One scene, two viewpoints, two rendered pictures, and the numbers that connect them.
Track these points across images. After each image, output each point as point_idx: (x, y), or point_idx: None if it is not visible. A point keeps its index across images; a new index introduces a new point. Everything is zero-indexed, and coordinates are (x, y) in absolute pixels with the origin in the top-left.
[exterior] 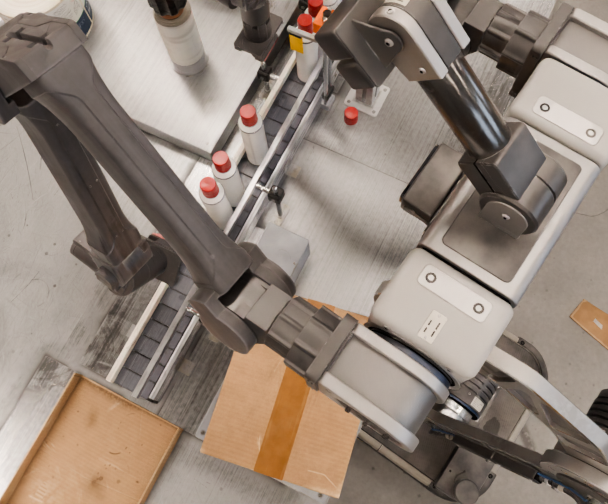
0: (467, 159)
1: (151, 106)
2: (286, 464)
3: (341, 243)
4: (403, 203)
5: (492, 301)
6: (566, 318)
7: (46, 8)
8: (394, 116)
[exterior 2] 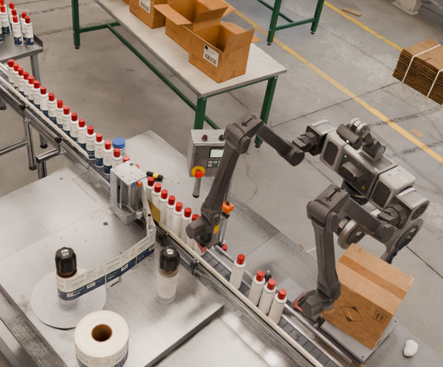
0: (371, 147)
1: (185, 320)
2: (401, 289)
3: (283, 276)
4: (358, 179)
5: (397, 167)
6: None
7: (126, 328)
8: (229, 235)
